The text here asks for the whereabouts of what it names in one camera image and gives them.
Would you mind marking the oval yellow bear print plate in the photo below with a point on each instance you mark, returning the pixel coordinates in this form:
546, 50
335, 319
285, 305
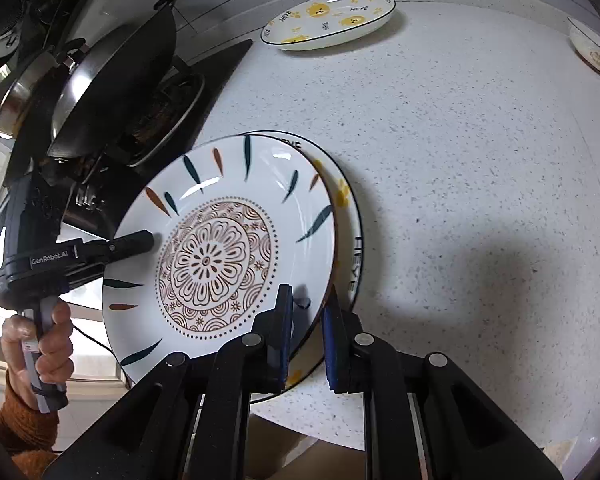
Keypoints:
325, 25

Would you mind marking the person's left hand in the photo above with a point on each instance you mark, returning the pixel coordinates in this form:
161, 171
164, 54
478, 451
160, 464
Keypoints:
55, 345

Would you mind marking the stainless steel pot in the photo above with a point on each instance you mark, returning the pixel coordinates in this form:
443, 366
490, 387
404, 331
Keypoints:
25, 90

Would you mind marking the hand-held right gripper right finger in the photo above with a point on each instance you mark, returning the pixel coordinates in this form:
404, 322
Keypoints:
332, 345

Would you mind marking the dark range hood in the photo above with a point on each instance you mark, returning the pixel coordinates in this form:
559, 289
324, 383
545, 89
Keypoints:
20, 15

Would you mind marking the window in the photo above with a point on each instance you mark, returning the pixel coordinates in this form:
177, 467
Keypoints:
90, 357

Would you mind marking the white floral pattern plate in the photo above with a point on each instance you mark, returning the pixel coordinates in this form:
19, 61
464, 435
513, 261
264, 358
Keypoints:
215, 260

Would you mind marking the person's left forearm orange sleeve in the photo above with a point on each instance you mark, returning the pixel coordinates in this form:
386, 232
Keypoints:
22, 425

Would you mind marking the black wok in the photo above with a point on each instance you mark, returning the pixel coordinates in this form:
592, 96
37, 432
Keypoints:
130, 75

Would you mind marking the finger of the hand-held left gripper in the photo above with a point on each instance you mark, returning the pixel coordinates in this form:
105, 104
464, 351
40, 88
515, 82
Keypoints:
130, 245

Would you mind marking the small yellow print bowl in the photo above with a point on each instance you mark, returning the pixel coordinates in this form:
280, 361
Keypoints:
592, 47

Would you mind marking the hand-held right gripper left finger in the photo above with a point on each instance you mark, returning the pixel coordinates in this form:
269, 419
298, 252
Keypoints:
283, 330

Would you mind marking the white yellow paw print plate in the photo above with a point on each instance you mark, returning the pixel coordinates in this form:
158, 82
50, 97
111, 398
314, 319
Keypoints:
342, 200

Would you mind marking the black glass gas stove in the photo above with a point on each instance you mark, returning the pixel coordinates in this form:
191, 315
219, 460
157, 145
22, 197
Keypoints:
215, 65

